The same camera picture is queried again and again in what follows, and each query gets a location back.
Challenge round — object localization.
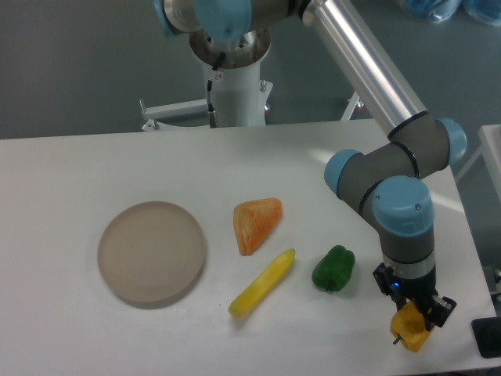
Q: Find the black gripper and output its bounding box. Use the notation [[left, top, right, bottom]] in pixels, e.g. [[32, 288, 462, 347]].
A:
[[373, 263, 457, 331]]

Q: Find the yellow bell pepper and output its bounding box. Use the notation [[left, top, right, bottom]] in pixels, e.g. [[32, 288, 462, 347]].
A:
[[390, 301, 431, 353]]

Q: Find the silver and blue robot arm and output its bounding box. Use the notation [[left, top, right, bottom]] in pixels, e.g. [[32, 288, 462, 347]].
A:
[[153, 1, 467, 330]]

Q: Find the green bell pepper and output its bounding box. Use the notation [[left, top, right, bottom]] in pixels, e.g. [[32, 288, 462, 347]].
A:
[[312, 245, 355, 292]]

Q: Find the beige round plate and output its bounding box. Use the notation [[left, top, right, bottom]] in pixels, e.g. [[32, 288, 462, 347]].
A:
[[97, 201, 207, 309]]

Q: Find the black device at table edge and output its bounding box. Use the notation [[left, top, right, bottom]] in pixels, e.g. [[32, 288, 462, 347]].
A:
[[471, 317, 500, 359]]

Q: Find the yellow corn cob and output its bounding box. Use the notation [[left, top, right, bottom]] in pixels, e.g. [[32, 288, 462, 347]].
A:
[[228, 248, 296, 318]]

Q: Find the orange pumpkin wedge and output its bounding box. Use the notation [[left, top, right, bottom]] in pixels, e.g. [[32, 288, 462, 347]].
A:
[[233, 197, 283, 256]]

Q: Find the blue plastic bag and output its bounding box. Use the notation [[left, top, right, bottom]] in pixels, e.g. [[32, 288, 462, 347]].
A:
[[396, 0, 500, 27]]

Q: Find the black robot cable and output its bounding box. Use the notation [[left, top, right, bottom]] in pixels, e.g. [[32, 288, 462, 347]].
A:
[[205, 51, 227, 128]]

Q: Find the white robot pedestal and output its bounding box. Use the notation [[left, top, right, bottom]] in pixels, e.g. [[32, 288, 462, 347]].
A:
[[139, 27, 273, 132]]

